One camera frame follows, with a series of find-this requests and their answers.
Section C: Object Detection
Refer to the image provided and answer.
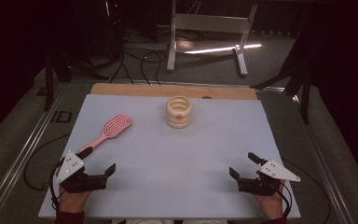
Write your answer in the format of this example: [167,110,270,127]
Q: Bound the black floor cable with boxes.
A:
[139,50,168,86]
[109,34,135,85]

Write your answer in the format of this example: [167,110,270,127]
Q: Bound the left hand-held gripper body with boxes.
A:
[55,151,108,194]

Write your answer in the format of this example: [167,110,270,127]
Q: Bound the person's right hand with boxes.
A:
[255,180,286,220]

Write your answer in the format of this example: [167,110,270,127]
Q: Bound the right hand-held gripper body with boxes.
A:
[237,159,302,197]

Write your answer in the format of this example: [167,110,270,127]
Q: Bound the pink hairbrush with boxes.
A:
[77,114,133,153]

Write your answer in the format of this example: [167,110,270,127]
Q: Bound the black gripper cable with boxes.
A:
[22,133,73,213]
[273,158,332,224]

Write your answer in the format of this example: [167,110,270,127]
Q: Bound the metal floor rail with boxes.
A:
[0,83,68,224]
[292,94,358,224]

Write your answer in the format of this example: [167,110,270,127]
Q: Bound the person's left hand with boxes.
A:
[58,185,92,214]

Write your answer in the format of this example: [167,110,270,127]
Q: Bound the white metal stand frame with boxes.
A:
[166,0,258,77]

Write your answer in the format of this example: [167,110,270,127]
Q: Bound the cream ribbed cup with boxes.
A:
[165,95,193,130]

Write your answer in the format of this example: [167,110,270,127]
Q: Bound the dark equipment rack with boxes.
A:
[83,0,130,64]

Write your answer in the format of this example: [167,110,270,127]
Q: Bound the black metal stand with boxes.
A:
[43,52,110,112]
[250,18,313,125]

